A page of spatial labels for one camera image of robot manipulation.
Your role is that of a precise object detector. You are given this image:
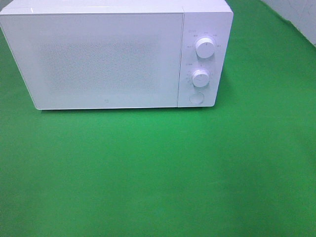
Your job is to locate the round white door release button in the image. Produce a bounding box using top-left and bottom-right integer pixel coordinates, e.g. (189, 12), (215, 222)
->
(189, 92), (204, 104)

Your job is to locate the white microwave knob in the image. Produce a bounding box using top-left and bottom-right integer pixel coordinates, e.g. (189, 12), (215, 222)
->
(192, 69), (210, 88)
(195, 37), (215, 59)

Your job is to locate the white microwave door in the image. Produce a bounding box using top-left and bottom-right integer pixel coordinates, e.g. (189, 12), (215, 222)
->
(0, 13), (183, 110)

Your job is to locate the green table cloth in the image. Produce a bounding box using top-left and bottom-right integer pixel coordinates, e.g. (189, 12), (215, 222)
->
(0, 0), (316, 237)

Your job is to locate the white microwave oven body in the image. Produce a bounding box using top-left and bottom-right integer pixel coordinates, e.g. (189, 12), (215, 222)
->
(0, 0), (234, 108)

